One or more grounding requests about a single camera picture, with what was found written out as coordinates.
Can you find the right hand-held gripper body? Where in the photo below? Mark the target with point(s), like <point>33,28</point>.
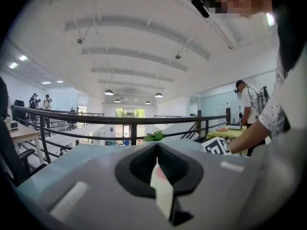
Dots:
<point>216,147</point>

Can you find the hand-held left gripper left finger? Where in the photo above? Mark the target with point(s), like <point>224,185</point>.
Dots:
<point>96,188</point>

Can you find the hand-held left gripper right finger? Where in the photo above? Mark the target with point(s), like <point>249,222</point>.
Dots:
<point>216,181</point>

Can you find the pink cloth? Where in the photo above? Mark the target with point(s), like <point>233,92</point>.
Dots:
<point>160,174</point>

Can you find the person's right forearm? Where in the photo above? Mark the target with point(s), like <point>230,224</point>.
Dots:
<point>249,138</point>

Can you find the plate with food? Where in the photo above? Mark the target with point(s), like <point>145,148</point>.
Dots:
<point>221,129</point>

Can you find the white flat device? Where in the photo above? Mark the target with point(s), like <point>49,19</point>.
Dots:
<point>234,127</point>

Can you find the green plant in white pot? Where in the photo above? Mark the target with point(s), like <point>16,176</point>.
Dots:
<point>154,136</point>

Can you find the glass entrance door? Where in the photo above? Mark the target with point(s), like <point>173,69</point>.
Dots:
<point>126,130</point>

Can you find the black metal railing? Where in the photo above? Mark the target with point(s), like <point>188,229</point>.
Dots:
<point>96,120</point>

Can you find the person in black t-shirt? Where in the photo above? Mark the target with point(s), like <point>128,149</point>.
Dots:
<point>275,109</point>

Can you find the large glass window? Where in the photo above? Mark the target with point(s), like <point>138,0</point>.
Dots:
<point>129,112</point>

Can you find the light wooden desk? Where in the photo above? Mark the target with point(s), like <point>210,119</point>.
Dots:
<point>21,134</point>

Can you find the black office chair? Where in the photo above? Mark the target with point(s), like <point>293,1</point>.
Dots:
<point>9,152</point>

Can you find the white box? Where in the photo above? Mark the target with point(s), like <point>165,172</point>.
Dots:
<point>14,126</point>

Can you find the black head camera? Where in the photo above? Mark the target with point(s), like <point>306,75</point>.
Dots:
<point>200,5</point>

